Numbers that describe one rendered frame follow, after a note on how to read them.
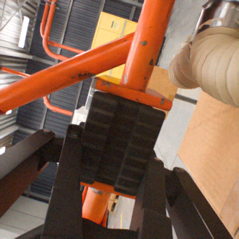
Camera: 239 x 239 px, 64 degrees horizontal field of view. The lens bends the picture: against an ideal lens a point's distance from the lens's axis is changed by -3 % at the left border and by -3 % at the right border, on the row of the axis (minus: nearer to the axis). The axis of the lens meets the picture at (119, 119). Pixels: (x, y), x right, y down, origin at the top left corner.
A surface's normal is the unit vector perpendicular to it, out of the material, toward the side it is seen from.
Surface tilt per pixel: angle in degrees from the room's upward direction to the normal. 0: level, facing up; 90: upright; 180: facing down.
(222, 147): 0
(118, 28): 90
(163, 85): 90
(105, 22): 90
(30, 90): 98
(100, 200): 103
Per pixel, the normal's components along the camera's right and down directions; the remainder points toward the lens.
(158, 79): -0.04, 0.27
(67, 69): -0.11, 0.04
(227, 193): -0.95, -0.29
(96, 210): 0.19, 0.30
